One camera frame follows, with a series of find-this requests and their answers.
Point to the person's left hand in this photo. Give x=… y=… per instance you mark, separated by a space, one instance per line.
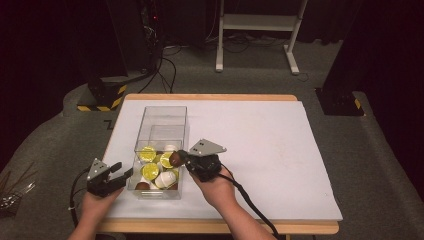
x=96 y=206

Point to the white table mat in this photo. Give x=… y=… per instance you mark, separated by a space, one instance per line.
x=266 y=150

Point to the black equipment column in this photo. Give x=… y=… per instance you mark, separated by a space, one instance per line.
x=133 y=33

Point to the clear plastic drawer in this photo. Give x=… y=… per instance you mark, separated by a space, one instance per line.
x=155 y=195

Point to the black stand with striped base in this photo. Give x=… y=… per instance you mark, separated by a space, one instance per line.
x=105 y=96

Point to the brown coffee capsule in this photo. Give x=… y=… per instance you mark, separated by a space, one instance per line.
x=175 y=159

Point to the black stand base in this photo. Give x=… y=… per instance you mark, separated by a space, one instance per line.
x=338 y=101

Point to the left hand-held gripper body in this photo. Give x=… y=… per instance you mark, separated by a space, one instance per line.
x=98 y=185

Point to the pile of coffee capsules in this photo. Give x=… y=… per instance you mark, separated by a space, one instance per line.
x=151 y=170

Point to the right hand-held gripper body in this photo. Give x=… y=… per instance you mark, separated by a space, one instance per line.
x=205 y=166

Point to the wooden table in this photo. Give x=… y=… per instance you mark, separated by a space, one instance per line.
x=213 y=97

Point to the shiny metal rods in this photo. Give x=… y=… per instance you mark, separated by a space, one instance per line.
x=15 y=196

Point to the white metal stand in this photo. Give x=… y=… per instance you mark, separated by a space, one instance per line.
x=256 y=22

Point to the person's right hand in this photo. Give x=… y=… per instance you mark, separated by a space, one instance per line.
x=215 y=191

